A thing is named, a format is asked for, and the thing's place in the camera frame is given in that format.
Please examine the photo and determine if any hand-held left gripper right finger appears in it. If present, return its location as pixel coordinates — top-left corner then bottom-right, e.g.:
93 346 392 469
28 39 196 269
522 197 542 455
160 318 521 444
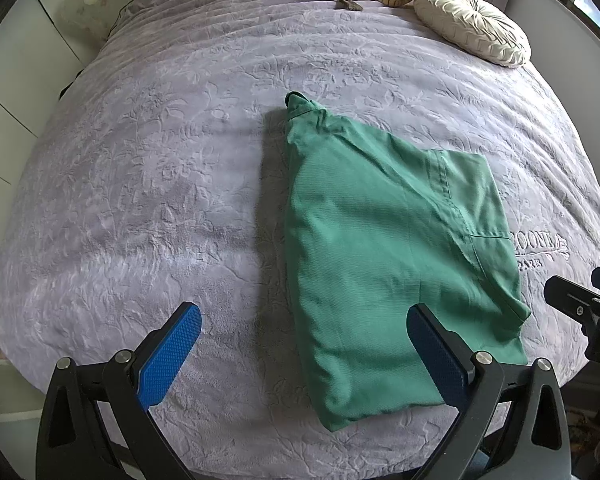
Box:
405 302 571 480

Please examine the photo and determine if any green work jacket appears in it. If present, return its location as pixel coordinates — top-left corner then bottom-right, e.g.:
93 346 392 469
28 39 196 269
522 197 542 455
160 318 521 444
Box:
283 91 532 432

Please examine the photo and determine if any purple embossed bed blanket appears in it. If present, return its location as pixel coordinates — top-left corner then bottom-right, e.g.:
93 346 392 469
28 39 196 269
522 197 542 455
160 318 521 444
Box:
0 0 600 480

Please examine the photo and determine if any white tub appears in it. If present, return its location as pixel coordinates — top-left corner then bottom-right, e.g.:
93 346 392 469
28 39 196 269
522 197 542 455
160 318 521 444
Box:
0 352 48 418

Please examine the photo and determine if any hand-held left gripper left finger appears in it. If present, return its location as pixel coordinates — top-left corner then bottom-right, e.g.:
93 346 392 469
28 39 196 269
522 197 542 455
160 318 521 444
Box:
36 301 203 480

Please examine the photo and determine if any round cream pleated pillow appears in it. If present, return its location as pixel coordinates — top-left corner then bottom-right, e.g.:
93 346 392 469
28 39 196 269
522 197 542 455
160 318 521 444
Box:
413 0 532 68

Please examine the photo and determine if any white electric fan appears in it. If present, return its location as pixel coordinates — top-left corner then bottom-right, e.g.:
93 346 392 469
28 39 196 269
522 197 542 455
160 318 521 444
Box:
60 0 117 45

